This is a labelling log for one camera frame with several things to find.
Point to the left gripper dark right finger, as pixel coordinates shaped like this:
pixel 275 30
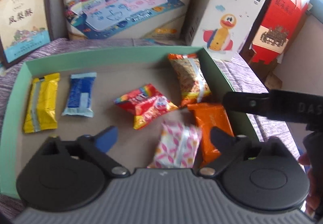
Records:
pixel 222 141

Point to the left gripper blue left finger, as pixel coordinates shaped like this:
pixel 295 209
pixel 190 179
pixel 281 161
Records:
pixel 106 139

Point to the orange foil snack packet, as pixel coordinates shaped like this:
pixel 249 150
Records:
pixel 207 116

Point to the pink patterned white packet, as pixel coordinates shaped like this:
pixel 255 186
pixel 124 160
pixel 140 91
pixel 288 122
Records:
pixel 177 147

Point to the blue wafer snack packet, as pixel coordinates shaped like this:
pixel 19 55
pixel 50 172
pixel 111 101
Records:
pixel 80 95

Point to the rainbow Skittles packet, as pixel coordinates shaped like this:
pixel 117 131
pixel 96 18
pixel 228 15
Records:
pixel 145 104

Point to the orange striped cracker packet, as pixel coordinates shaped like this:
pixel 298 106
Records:
pixel 193 85

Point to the yellow wavy snack bar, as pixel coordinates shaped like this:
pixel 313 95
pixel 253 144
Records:
pixel 41 108

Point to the person's right hand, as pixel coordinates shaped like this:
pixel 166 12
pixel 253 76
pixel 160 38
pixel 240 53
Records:
pixel 313 199

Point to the mint green cardboard box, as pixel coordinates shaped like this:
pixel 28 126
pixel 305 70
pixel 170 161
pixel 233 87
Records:
pixel 119 71

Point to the purple striped tablecloth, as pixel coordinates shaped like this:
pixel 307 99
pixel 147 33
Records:
pixel 237 71

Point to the red gift box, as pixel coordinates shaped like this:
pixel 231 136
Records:
pixel 276 29

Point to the white roly-poly duck box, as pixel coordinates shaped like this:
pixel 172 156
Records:
pixel 220 26

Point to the brown pineapple cake box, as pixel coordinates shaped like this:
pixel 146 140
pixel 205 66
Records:
pixel 25 27

